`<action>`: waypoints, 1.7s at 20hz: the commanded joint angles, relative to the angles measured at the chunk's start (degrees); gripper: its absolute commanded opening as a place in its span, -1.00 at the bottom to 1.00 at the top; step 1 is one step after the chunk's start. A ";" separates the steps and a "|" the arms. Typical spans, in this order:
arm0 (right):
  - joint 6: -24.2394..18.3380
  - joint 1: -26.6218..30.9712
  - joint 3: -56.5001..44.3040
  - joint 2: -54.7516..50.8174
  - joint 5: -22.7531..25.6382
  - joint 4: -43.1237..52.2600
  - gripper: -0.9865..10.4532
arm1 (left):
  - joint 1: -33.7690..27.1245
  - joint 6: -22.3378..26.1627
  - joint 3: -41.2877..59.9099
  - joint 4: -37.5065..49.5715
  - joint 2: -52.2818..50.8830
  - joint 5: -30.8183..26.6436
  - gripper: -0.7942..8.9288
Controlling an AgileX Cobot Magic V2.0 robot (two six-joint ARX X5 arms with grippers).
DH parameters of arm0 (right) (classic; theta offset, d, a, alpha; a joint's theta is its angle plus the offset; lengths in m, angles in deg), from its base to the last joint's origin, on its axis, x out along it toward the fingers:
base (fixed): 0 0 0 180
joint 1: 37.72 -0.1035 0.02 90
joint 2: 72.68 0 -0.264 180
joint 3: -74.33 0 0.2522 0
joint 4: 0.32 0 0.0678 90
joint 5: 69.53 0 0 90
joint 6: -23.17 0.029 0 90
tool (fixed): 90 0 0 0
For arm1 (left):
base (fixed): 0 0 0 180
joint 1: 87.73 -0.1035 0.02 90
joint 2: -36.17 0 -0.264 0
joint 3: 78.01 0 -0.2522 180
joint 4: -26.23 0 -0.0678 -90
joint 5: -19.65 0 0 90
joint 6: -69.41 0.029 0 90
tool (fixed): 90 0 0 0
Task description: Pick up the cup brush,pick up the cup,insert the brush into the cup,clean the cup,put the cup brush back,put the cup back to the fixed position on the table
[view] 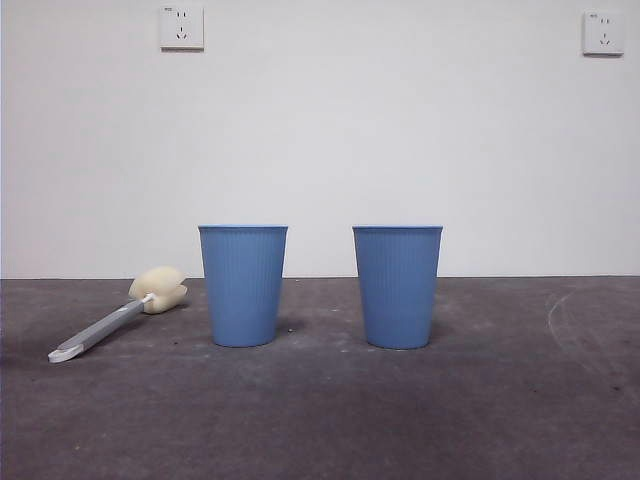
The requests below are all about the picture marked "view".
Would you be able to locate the blue ribbed plastic cup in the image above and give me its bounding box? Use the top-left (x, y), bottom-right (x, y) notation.
top-left (351, 224), bottom-right (444, 350)
top-left (197, 224), bottom-right (290, 348)

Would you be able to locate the grey-handled sponge cup brush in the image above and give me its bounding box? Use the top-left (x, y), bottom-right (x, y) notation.
top-left (48, 266), bottom-right (189, 364)

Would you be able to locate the white wall socket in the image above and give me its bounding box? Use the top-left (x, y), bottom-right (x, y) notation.
top-left (159, 4), bottom-right (205, 51)
top-left (582, 10), bottom-right (626, 57)

